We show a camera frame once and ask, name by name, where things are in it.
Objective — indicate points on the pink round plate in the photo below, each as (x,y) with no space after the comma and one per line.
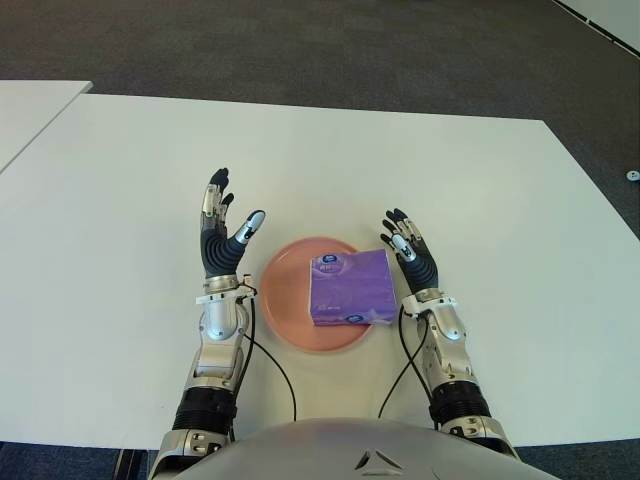
(285,300)

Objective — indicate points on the white partition panel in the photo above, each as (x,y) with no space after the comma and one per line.
(617,15)

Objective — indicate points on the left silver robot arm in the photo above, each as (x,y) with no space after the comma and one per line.
(220,325)

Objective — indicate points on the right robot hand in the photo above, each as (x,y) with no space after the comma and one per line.
(422,272)

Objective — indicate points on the silver robot torso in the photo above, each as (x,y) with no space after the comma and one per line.
(320,450)

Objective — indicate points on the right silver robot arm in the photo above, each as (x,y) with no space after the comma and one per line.
(452,330)

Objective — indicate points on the purple tissue paper pack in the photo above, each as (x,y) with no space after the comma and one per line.
(350,290)

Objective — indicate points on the white side table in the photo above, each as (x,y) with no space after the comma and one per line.
(30,107)

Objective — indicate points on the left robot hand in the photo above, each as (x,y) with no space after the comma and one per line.
(217,252)

